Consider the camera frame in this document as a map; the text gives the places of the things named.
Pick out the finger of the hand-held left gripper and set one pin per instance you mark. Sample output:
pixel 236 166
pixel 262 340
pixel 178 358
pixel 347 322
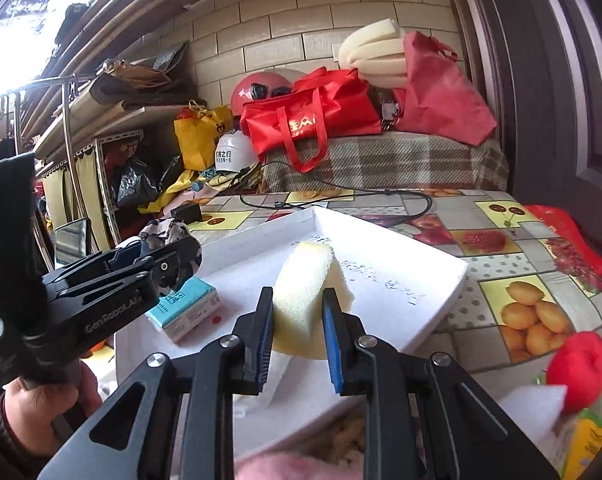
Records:
pixel 166 272
pixel 181 247

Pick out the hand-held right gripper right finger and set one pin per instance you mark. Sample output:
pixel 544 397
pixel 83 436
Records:
pixel 332 355

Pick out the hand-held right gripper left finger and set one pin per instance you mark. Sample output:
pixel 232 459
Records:
pixel 265 345

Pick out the leopard print scrunchie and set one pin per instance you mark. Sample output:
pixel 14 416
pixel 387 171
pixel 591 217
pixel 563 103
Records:
pixel 163 230

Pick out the yellow sponge wedge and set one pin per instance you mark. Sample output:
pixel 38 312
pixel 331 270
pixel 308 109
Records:
pixel 301 285

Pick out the white shallow tray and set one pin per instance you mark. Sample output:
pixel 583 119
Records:
pixel 381 260

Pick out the white foam block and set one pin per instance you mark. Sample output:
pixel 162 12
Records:
pixel 531 405

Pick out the red plush toy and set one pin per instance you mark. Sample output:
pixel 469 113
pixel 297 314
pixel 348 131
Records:
pixel 578 365

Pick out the yellow packet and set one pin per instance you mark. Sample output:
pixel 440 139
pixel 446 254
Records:
pixel 588 440

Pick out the person's left forearm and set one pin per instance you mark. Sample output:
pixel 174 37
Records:
pixel 1 445

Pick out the person's left hand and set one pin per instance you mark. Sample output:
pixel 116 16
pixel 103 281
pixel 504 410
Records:
pixel 36 405

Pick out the black charger adapter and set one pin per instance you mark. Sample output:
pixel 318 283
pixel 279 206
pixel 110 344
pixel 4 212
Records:
pixel 187 212

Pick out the teal and white tissue box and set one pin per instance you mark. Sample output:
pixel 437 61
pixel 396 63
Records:
pixel 186 305

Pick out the yellow cloth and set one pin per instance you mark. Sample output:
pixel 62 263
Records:
pixel 173 187

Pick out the black plastic bag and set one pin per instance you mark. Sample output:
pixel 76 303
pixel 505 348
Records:
pixel 136 180

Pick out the dark screen on stand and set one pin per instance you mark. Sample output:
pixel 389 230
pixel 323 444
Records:
pixel 73 240

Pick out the yellow curtain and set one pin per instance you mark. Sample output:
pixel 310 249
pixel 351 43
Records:
pixel 88 195

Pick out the white helmet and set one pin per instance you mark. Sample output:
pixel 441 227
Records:
pixel 233 152

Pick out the yellow shopping bag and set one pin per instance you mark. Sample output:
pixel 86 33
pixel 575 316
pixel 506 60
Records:
pixel 196 135

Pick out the pink fluffy cloth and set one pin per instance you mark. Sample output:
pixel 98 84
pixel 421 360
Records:
pixel 281 467

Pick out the wooden shelf board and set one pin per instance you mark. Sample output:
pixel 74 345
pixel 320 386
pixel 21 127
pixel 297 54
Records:
pixel 81 120

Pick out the chrome metal rack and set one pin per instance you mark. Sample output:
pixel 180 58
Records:
pixel 67 125

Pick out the red helmet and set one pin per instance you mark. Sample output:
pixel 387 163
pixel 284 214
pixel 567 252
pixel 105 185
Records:
pixel 246 92

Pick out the brown paper bags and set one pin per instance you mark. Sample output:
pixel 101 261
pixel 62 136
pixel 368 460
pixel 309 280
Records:
pixel 131 85

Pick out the plaid covered bench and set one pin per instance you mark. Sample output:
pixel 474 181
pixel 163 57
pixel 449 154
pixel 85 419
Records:
pixel 381 160

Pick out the red tote bag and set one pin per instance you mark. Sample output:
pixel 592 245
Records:
pixel 326 105

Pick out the red plastic bag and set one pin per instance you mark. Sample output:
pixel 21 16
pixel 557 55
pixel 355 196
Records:
pixel 566 240

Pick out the cream foam rolls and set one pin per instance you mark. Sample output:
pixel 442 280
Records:
pixel 371 45

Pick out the dark red fabric bag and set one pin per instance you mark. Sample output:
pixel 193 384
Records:
pixel 441 95

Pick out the brown door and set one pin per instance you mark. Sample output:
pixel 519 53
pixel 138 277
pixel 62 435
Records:
pixel 546 110

